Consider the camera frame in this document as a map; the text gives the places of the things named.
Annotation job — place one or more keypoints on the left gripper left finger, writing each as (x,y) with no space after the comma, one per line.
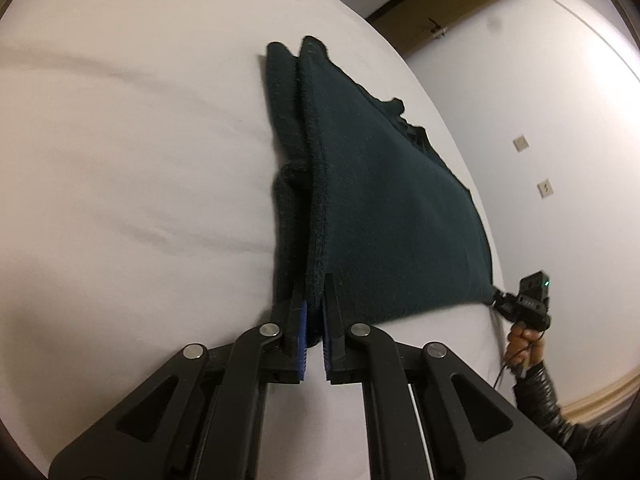
(199,416)

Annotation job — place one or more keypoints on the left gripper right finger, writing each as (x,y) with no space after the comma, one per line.
(428,414)

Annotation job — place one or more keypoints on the dark green cloth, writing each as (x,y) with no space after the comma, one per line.
(363,200)

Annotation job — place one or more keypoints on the black leather sleeve forearm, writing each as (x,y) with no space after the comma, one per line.
(606,450)

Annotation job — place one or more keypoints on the right hand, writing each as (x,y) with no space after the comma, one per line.
(525,348)

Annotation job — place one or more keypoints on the white bed mattress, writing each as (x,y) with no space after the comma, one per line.
(137,163)

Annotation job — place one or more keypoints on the brown wooden door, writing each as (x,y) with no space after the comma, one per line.
(409,25)

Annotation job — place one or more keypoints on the upper wall socket plate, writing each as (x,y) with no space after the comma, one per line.
(545,188)

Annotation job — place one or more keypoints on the wall socket plate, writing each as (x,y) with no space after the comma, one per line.
(545,188)
(520,143)

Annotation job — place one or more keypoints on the lower wall socket plate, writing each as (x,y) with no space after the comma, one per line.
(520,143)

